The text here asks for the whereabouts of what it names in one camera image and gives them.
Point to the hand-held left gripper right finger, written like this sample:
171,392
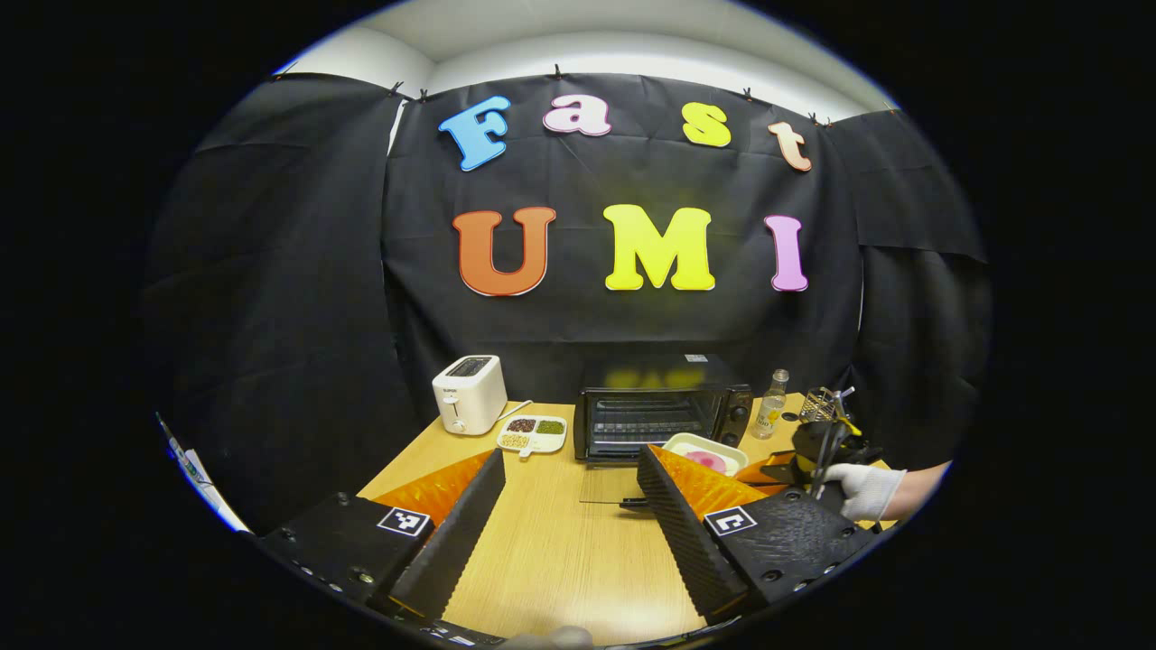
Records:
686,542

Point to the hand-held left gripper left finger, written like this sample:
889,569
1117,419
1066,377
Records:
456,542

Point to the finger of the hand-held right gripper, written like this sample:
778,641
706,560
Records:
777,471

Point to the pink round food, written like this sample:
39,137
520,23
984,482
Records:
709,461

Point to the white square plate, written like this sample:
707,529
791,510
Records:
691,442

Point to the black electric oven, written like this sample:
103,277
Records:
664,375

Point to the clear glass bottle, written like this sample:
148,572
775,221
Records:
769,411

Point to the white divided snack plate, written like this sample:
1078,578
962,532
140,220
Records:
533,435

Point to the white toaster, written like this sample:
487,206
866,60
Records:
470,397

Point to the white side desk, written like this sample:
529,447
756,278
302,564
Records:
221,501

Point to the computer monitor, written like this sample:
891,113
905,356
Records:
176,447

